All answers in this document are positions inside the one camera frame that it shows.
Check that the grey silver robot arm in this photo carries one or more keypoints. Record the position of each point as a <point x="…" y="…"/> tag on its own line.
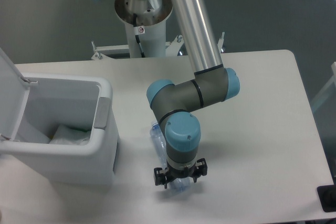
<point x="173" y="104"/>

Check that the clear plastic bag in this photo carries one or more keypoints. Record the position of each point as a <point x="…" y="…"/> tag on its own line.
<point x="68" y="136"/>

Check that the white open trash can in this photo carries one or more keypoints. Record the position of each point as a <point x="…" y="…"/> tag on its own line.
<point x="33" y="105"/>

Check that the white frame at right edge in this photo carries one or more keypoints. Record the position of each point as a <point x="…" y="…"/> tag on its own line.
<point x="325" y="92"/>

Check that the clear plastic water bottle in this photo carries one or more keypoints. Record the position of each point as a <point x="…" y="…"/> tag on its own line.
<point x="179" y="185"/>

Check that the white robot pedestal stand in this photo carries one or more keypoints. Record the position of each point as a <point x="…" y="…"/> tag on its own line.
<point x="145" y="26"/>

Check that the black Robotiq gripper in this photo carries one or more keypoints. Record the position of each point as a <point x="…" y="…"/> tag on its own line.
<point x="161" y="176"/>

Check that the black clamp at table edge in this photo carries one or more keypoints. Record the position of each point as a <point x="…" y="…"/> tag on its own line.
<point x="327" y="197"/>

